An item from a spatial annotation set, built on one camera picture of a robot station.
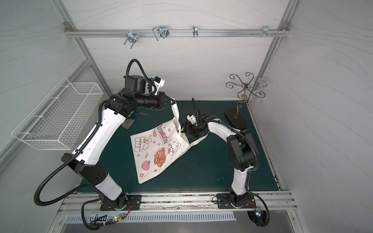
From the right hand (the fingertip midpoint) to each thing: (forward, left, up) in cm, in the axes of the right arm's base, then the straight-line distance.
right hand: (182, 132), depth 89 cm
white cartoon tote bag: (-9, +17, -8) cm, 20 cm away
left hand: (-3, +1, +29) cm, 30 cm away
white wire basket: (-10, +58, +22) cm, 63 cm away
